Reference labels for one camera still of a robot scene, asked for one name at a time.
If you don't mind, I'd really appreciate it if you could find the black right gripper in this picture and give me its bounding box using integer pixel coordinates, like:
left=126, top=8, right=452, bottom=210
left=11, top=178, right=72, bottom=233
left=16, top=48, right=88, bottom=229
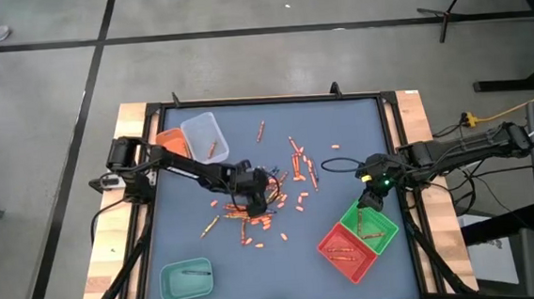
left=353, top=151, right=403, bottom=215

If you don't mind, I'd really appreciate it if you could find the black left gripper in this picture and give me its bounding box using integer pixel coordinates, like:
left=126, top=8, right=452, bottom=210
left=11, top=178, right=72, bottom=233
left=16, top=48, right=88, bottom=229
left=228, top=166, right=275, bottom=220

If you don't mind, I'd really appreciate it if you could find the black crayon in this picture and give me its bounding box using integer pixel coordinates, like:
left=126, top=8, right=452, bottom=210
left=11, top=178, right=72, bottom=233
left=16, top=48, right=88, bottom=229
left=181, top=267, right=212, bottom=278

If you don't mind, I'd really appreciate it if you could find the clear plastic bin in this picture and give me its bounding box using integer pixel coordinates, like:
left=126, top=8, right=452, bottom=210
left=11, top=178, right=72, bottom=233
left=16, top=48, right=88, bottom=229
left=179, top=110, right=231, bottom=166

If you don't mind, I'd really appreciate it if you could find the green plastic basket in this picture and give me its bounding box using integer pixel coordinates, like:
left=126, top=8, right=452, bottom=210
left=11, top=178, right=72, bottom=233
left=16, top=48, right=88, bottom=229
left=337, top=196, right=401, bottom=259

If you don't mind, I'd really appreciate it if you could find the red plastic basket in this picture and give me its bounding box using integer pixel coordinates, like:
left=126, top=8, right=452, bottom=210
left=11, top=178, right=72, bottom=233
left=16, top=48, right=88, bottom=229
left=315, top=219, right=381, bottom=287

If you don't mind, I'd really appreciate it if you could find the grey-blue table mat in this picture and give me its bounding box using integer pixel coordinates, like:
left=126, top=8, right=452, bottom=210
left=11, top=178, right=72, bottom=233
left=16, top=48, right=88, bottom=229
left=131, top=90, right=422, bottom=299

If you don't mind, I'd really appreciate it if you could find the teal plastic basket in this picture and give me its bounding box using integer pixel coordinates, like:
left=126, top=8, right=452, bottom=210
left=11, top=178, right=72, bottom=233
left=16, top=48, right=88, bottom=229
left=157, top=256, right=216, bottom=299

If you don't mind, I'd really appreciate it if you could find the orange plastic bin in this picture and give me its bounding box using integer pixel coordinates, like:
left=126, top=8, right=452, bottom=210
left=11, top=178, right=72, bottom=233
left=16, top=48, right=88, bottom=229
left=153, top=126, right=192, bottom=161

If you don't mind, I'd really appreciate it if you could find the black tripod stand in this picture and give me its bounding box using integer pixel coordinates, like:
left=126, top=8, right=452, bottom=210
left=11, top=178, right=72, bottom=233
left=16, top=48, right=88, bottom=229
left=415, top=0, right=534, bottom=98

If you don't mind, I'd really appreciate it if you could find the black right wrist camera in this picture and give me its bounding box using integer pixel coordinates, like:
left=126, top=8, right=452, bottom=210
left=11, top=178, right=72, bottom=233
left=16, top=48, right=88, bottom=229
left=356, top=156, right=380, bottom=184

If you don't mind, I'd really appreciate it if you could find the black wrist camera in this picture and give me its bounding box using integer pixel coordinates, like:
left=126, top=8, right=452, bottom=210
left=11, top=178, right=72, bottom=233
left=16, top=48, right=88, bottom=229
left=356, top=156, right=380, bottom=184
left=235, top=158, right=254, bottom=175

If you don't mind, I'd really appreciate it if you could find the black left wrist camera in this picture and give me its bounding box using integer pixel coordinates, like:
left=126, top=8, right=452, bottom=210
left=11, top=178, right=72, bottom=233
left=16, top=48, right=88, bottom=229
left=235, top=158, right=254, bottom=175

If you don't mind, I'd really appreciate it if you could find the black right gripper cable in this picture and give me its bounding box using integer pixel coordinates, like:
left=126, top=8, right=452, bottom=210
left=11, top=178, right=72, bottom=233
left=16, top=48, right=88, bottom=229
left=320, top=155, right=365, bottom=176

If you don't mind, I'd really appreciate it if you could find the black table frame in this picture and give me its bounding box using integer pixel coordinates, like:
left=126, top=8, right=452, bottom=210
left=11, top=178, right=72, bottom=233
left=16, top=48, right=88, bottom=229
left=68, top=71, right=479, bottom=299

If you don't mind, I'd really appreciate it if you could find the yellow extension cord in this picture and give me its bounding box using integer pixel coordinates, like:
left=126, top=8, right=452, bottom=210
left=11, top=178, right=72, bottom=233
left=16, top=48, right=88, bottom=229
left=462, top=87, right=534, bottom=126

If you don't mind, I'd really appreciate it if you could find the black power cable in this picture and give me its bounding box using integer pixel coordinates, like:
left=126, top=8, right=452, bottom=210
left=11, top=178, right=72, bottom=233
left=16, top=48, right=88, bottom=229
left=465, top=163, right=534, bottom=178

